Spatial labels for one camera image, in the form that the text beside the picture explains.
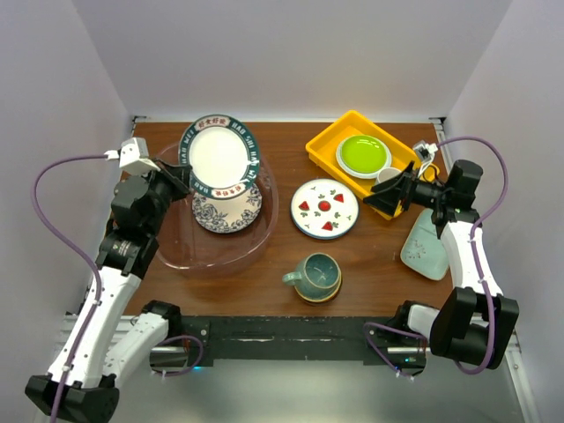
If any yellow plastic tray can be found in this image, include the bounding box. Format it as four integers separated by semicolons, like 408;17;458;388
305;110;437;199

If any pale green rectangular dish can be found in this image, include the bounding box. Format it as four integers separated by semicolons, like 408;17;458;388
400;209;449;281

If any clear plastic bin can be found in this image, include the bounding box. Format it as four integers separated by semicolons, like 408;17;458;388
157;159;279;276

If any light blue mug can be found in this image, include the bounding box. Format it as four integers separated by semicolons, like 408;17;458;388
375;167;402;184

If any purple cable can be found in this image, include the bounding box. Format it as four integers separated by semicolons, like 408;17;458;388
33;153;111;423
363;135;510;375

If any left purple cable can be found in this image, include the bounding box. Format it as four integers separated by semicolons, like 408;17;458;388
33;153;111;423

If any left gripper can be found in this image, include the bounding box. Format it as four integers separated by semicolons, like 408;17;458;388
137;157;192;235

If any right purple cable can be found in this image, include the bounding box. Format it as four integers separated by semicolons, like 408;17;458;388
363;135;510;375

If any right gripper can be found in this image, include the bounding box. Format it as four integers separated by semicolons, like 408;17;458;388
363;161;449;217

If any lime green plate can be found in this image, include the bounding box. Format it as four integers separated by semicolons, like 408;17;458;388
340;135;389;174

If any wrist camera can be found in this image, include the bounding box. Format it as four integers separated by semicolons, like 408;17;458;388
412;140;439;164
104;137;160;175

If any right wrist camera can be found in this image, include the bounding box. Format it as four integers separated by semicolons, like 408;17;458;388
412;140;439;164

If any blue floral plate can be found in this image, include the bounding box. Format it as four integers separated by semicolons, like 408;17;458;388
191;184;263;234

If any yellow rimmed dark bowl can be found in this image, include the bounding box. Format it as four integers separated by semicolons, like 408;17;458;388
294;281;343;306

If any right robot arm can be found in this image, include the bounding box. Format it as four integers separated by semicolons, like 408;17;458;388
363;160;519;375

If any aluminium frame rail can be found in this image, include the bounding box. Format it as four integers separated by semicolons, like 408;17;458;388
32;314;78;423

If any watermelon pattern plate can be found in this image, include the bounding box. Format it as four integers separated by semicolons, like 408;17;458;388
290;179;360;240

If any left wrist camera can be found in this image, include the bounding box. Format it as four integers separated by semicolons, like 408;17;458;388
104;137;160;175

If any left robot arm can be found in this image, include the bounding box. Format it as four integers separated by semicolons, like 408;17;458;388
25;159;191;422

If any green rimmed lettered plate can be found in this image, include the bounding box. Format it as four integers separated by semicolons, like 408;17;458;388
178;115;261;201

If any teal glazed mug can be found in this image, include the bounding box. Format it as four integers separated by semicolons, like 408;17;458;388
282;253;342;295

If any pale blue rimmed plate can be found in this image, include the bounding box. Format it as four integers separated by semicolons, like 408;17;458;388
336;138;392;180

